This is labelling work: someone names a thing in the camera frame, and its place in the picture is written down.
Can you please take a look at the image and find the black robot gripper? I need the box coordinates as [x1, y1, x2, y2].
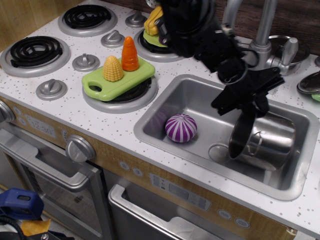
[211, 67, 285, 158]

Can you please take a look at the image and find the stainless steel pot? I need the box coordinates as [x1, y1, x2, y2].
[228, 112, 296, 171]

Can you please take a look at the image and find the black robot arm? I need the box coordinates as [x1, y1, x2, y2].
[156, 0, 284, 120]

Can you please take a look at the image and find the silver toy sink basin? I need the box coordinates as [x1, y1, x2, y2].
[134, 74, 320, 201]

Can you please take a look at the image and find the silver toy faucet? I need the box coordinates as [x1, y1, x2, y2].
[222, 0, 299, 76]

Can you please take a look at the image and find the silver bowl right edge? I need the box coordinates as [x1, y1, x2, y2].
[296, 71, 320, 95]

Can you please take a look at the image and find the green toy item right edge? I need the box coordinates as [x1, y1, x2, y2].
[311, 94, 320, 102]

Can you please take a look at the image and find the purple white striped toy onion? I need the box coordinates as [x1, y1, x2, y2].
[164, 113, 198, 143]

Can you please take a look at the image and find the burner under green plate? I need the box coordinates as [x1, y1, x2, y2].
[133, 30, 184, 63]

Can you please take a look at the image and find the burner under cutting board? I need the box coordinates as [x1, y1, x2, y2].
[82, 76, 158, 114]

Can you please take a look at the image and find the purple toy eggplant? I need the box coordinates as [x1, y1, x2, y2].
[158, 35, 169, 46]

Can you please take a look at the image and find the green toy plate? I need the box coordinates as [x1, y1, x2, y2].
[142, 30, 167, 48]

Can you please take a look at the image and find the orange toy carrot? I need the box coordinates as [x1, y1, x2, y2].
[121, 36, 140, 72]

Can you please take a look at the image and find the yellow toy corn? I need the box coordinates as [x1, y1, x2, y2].
[102, 55, 124, 82]

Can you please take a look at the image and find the silver stove knob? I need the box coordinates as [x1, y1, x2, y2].
[72, 53, 100, 72]
[35, 79, 68, 101]
[125, 11, 147, 28]
[100, 30, 125, 48]

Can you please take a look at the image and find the silver slotted spoon top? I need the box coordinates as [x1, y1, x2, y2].
[145, 0, 160, 9]

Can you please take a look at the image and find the toy dishwasher door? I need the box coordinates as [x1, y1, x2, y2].
[108, 184, 240, 240]

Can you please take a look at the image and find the silver stove knob middle back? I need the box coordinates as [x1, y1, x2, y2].
[100, 30, 125, 48]

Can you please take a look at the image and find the green toy cutting board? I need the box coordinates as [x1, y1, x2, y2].
[82, 55, 155, 102]

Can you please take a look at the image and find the silver stove knob middle front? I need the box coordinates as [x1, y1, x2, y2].
[72, 53, 100, 72]

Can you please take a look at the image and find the silver oven dial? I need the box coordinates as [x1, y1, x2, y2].
[65, 134, 96, 163]

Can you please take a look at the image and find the black coil burner back left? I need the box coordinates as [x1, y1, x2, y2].
[58, 4, 118, 38]

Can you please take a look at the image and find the black coil burner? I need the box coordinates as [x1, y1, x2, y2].
[58, 4, 118, 38]
[0, 36, 71, 78]

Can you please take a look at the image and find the toy oven door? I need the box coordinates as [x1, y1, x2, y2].
[0, 124, 114, 240]

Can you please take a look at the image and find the black coil burner front left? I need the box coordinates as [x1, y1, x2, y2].
[0, 36, 71, 78]

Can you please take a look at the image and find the blue clamp tool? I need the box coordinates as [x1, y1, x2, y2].
[0, 188, 44, 220]

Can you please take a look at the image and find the silver oven dial left edge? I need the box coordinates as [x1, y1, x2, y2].
[0, 100, 16, 123]

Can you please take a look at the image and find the yellow cloth bottom left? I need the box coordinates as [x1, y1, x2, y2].
[20, 218, 51, 237]

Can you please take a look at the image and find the black cable bottom left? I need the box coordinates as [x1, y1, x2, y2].
[0, 215, 27, 240]

